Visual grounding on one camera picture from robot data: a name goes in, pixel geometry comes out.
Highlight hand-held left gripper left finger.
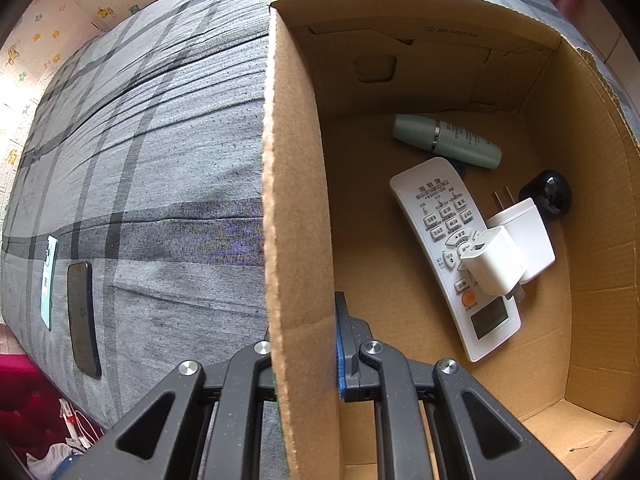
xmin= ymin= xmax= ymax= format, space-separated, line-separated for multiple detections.
xmin=65 ymin=340 xmax=290 ymax=480

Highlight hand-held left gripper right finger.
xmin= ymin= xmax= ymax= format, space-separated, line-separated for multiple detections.
xmin=334 ymin=291 xmax=576 ymax=480

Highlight white remote control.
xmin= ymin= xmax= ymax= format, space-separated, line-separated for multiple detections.
xmin=389 ymin=157 xmax=522 ymax=363

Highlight small white plug charger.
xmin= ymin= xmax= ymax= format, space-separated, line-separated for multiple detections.
xmin=459 ymin=225 xmax=528 ymax=306

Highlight black round device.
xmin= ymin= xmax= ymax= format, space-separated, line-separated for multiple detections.
xmin=517 ymin=169 xmax=576 ymax=223

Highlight brown cardboard box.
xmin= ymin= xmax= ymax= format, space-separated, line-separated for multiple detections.
xmin=261 ymin=0 xmax=640 ymax=480

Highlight red cloth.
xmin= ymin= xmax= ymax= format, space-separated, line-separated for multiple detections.
xmin=0 ymin=352 xmax=108 ymax=453

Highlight large white plug charger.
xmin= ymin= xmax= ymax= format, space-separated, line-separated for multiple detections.
xmin=486 ymin=186 xmax=557 ymax=285

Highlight pale green cosmetic bottle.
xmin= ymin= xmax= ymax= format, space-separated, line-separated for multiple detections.
xmin=391 ymin=114 xmax=502 ymax=170

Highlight teal smartphone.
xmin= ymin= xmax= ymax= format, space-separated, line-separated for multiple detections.
xmin=40 ymin=235 xmax=60 ymax=332

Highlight black smartphone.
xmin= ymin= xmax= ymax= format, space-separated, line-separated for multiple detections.
xmin=66 ymin=261 xmax=102 ymax=380

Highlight white cable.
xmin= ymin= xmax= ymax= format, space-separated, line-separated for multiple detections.
xmin=59 ymin=397 xmax=101 ymax=455

